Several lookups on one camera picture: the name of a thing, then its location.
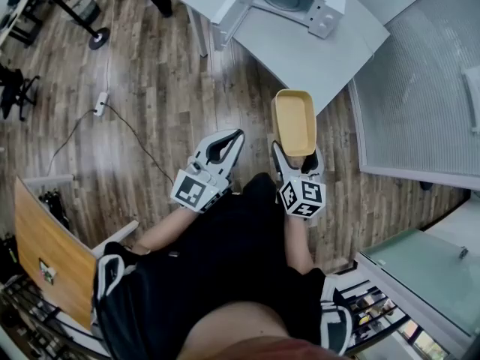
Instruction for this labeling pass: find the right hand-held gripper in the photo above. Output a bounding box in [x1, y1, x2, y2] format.
[271, 140, 327, 220]

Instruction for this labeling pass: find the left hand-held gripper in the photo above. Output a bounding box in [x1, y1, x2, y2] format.
[170, 127, 246, 215]

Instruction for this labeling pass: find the yellow rectangular tray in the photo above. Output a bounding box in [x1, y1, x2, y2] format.
[270, 89, 318, 160]

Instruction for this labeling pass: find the white microwave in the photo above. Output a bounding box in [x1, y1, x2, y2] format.
[210, 0, 348, 52]

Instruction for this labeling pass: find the person's left forearm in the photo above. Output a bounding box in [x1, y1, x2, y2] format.
[133, 203, 197, 255]

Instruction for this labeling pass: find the person's right forearm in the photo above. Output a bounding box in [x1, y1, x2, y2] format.
[283, 214, 317, 276]

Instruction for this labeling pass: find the white table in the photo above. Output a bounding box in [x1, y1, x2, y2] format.
[178, 0, 391, 118]

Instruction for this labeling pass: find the person's black shirt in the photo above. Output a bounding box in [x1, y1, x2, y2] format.
[91, 172, 353, 360]

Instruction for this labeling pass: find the white power strip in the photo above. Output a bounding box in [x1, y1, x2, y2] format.
[93, 91, 110, 118]

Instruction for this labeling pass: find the frosted glass partition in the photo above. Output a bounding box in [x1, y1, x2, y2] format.
[347, 0, 480, 191]

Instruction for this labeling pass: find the black stand with round base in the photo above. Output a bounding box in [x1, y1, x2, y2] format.
[47, 0, 112, 51]

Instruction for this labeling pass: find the wooden desk panel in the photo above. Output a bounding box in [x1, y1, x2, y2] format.
[13, 176, 98, 332]

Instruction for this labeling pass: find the grey round bin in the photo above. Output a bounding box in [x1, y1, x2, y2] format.
[68, 0, 102, 26]

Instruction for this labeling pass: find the black office chair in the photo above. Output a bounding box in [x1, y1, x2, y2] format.
[0, 64, 41, 122]

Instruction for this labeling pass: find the black cable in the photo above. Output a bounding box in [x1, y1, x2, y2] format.
[47, 102, 176, 188]

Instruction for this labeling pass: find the white cable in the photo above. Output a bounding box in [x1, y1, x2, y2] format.
[105, 0, 118, 94]

